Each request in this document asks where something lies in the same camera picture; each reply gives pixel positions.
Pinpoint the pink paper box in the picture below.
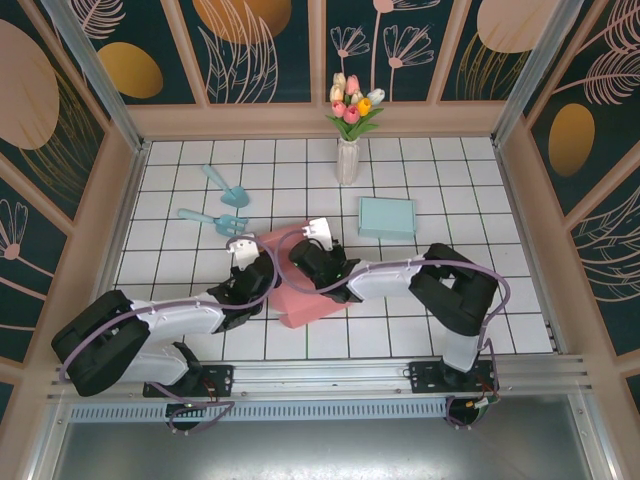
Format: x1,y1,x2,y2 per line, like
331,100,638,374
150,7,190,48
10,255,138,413
257,225,352,331

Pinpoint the light blue paper box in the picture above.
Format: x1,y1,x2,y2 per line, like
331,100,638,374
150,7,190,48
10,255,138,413
357,196,419,245

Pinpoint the light blue toy garden fork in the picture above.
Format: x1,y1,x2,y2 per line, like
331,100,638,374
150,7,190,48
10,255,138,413
178,207,250,241

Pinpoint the light blue toy shovel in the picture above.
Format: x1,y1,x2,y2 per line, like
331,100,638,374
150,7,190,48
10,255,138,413
201,164,251,209

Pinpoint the white ribbed vase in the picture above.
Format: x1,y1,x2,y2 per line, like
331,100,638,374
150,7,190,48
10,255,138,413
336,137,362,188

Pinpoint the artificial tulip bouquet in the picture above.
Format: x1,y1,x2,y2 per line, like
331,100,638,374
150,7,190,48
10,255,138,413
324,72,387,144

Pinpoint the grey metal sheet panel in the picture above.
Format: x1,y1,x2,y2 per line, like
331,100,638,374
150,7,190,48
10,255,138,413
49,418,599,480

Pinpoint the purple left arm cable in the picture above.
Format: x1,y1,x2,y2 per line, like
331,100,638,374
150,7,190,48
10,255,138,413
58,234,281,437

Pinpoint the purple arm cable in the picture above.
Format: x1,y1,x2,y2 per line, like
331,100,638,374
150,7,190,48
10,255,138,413
277,228,512,432
58,234,281,437

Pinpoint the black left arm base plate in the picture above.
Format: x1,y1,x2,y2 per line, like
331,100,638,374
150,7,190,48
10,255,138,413
143,362,235,399

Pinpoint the aluminium mounting rail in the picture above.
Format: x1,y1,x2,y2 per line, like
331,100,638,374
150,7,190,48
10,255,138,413
47,353,595,402

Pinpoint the aluminium table side rail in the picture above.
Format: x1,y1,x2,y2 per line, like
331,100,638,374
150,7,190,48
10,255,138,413
74,141,151,362
492,139,569,354

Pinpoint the slotted grey cable duct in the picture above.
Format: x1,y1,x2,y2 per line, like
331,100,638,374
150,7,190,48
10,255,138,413
67,399,454,422

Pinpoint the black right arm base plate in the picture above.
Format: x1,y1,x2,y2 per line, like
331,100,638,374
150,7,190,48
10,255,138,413
408,358,501,395

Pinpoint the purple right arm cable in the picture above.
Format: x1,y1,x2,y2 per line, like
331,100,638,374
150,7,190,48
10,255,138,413
277,228,512,432

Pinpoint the small circuit board with wires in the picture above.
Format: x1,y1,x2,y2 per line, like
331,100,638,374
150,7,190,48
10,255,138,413
462,382,503,419

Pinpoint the aluminium frame post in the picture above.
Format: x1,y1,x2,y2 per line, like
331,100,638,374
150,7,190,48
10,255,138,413
39,0,152,157
491,0,586,149

